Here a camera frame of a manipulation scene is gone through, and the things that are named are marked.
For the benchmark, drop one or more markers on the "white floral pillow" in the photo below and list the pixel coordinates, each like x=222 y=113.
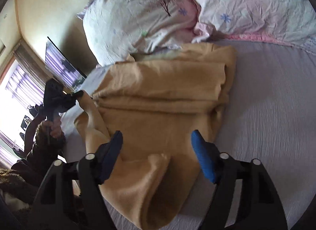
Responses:
x=115 y=29

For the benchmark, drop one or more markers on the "tan fleece long-sleeve shirt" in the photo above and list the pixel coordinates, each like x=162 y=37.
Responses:
x=156 y=105

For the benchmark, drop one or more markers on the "lavender bed sheet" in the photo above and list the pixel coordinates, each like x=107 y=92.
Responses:
x=270 y=116

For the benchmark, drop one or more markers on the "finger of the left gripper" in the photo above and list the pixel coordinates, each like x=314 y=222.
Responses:
x=77 y=95

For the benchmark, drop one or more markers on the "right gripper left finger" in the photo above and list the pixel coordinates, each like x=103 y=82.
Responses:
x=69 y=196

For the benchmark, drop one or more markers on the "pink floral pillow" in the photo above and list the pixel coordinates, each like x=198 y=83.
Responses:
x=284 y=22

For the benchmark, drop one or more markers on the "dark framed mirror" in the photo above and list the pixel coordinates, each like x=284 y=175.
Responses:
x=61 y=68

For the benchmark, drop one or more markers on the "dark fuzzy sleeve forearm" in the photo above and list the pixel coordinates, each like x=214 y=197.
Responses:
x=20 y=183

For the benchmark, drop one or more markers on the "person's left hand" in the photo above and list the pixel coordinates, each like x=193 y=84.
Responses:
x=53 y=128

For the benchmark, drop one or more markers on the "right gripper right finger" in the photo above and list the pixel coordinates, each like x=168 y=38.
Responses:
x=259 y=206

